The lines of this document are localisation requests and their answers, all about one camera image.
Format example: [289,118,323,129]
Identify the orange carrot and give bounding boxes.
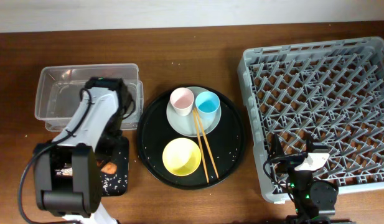
[100,162,117,175]

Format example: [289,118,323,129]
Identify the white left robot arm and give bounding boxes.
[17,77,136,223]

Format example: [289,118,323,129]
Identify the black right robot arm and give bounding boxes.
[263,134,339,224]

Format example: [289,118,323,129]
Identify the grey plastic dishwasher rack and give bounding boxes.
[237,37,384,203]

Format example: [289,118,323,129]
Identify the clear plastic waste bin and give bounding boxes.
[34,63,144,132]

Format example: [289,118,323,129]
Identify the round black tray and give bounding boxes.
[136,88,246,190]

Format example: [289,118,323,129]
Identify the black rectangular food tray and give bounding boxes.
[95,136,129,197]

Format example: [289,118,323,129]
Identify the wooden chopstick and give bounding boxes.
[193,108,219,179]
[192,109,209,184]

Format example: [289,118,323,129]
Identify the grey round plate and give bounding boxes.
[166,86,222,137]

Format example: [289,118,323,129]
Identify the yellow plastic bowl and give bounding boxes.
[162,138,202,177]

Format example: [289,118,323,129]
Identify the pink plastic cup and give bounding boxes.
[170,87,195,116]

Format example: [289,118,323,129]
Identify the light blue plastic cup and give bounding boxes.
[195,91,220,120]

